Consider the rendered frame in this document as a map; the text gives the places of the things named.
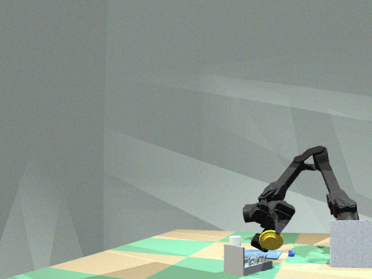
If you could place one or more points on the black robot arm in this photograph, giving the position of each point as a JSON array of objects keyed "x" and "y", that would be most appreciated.
[{"x": 340, "y": 205}]

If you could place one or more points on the grey dish rack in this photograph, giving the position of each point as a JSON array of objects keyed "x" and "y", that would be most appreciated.
[{"x": 235, "y": 262}]

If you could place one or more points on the yellow plate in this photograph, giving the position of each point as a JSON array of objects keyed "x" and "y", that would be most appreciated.
[{"x": 270, "y": 240}]

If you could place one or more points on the light blue square mat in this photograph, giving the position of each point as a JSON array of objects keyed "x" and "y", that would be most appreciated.
[{"x": 271, "y": 255}]

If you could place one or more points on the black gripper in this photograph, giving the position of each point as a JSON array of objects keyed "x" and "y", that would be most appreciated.
[{"x": 280, "y": 217}]

